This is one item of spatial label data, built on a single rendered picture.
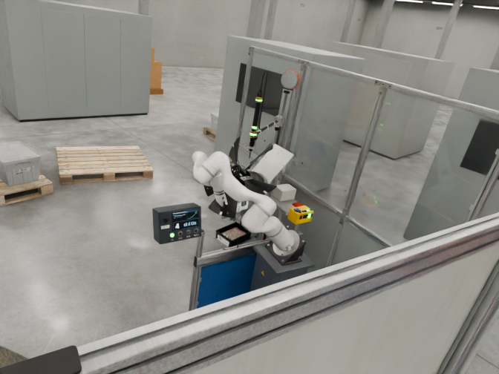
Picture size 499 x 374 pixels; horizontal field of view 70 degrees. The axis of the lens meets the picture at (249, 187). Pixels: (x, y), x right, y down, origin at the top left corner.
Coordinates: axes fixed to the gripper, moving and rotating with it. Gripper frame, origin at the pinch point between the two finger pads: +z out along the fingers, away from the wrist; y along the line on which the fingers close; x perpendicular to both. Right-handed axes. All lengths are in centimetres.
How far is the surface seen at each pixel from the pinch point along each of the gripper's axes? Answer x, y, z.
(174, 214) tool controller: 44, -35, -39
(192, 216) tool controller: 34, -36, -33
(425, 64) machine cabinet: -578, 238, 69
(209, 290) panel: 34, -32, 37
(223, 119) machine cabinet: -145, 278, 62
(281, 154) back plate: -67, 17, -14
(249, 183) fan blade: -22.8, -3.9, -14.7
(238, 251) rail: 7.5, -33.2, 14.0
